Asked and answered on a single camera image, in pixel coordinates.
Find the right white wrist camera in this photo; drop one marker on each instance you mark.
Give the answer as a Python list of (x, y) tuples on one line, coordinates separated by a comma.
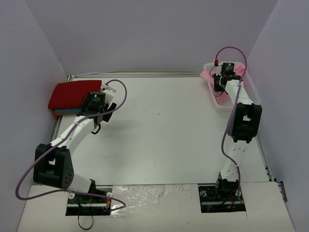
[(218, 66)]

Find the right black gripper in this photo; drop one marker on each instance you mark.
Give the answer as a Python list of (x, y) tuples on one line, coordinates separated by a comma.
[(217, 82)]

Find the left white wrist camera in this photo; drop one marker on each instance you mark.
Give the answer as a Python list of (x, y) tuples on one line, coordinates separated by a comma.
[(109, 93)]

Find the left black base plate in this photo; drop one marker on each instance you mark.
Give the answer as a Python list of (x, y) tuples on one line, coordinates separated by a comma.
[(83, 205)]

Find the folded red t shirt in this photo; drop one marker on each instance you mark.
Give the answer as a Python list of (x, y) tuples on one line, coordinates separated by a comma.
[(68, 95)]

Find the white foam board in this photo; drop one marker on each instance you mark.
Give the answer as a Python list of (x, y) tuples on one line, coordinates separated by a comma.
[(163, 208)]

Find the pink t shirt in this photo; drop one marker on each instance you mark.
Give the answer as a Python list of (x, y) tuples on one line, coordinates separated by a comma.
[(209, 69)]

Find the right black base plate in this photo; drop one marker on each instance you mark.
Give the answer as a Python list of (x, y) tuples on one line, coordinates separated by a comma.
[(214, 202)]

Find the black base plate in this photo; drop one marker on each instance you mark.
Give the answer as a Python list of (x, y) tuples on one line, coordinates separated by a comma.
[(214, 202), (83, 205)]

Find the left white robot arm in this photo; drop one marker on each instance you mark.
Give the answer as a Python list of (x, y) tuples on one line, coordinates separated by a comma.
[(53, 161)]

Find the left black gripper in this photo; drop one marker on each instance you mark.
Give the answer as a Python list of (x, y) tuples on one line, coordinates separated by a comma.
[(107, 112)]

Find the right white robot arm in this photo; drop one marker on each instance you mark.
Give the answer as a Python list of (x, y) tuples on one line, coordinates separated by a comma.
[(241, 128)]

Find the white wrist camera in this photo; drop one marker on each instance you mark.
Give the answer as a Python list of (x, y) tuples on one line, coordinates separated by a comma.
[(218, 66), (109, 93)]

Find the folded teal t shirt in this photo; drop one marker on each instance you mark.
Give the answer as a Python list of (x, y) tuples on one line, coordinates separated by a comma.
[(67, 109)]

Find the white plastic basket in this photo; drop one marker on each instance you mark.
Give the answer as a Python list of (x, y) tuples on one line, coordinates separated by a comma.
[(247, 86)]

